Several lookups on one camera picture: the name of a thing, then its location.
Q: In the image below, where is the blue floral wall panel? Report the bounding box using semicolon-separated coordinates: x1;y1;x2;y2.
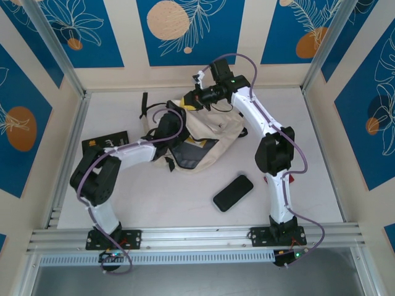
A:
0;43;54;200
320;0;381;83
334;29;395;192
260;0;344;66
136;0;246;67
0;0;65;90
39;0;125;69

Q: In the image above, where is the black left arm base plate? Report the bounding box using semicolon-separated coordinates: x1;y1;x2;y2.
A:
85;229;143;250

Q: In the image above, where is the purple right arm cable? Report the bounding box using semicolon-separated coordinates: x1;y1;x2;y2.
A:
205;52;325;269

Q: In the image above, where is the aluminium mounting rail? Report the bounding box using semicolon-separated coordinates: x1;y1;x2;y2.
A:
26;222;368;256

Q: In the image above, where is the black book with gold title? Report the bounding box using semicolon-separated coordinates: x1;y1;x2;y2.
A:
81;130;129;152

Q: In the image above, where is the aluminium frame post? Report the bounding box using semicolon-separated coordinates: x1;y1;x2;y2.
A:
22;0;86;97
301;0;362;95

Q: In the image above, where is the grey metal sheet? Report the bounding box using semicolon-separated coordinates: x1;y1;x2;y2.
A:
30;264;367;296

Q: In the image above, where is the black oblong case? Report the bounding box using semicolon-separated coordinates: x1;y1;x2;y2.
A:
212;175;254;213

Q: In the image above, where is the small controller board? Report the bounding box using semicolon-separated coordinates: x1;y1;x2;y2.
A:
273;247;310;268
98;250;128;263

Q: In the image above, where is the beige canvas backpack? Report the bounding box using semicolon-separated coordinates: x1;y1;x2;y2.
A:
138;91;249;175

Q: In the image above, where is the grey slotted cable duct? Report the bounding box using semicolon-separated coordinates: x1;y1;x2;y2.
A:
39;249;277;266

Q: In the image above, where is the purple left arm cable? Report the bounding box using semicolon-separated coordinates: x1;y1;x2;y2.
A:
75;107;185;275

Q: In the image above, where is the small red box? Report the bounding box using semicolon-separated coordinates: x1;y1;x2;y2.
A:
263;173;294;186

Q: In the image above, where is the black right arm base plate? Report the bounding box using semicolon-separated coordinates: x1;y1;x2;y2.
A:
249;226;308;247

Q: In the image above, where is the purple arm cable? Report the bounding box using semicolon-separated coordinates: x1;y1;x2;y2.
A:
205;52;325;269
75;107;185;275

